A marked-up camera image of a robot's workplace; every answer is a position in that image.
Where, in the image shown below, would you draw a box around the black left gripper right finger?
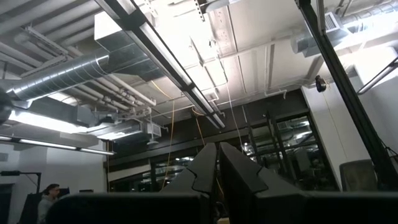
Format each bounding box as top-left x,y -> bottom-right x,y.
219,142 -> 398,224

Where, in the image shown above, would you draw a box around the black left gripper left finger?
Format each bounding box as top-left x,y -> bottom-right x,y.
46,142 -> 218,224

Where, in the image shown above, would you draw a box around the long black light fixture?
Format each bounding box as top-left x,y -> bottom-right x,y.
95,0 -> 226,130

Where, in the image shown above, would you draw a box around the black hanging reel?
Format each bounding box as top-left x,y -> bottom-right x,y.
314,74 -> 327,93

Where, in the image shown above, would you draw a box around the person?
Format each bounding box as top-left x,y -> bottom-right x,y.
36,183 -> 62,224

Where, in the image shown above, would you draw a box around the long strip ceiling light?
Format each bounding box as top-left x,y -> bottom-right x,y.
0,134 -> 116,156

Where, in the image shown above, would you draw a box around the black-framed glass wall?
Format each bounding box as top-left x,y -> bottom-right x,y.
105,90 -> 340,192

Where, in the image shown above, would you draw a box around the white hanging cable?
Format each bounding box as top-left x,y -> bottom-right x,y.
225,82 -> 245,153

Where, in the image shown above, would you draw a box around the black aluminium rig frame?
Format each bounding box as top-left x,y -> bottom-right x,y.
294,0 -> 398,191

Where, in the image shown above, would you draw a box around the rectangular duct with vent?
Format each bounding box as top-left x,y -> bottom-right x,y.
27,96 -> 162,141

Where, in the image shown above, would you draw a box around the rectangular silver duct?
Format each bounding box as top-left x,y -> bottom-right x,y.
93,11 -> 165,82

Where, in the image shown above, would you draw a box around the silver duct with grille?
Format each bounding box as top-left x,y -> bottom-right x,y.
290,6 -> 398,58

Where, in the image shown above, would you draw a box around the black background rig frame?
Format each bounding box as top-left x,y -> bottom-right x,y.
0,170 -> 42,195

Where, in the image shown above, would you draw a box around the round silver air duct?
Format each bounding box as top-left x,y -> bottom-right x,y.
6,54 -> 110,102

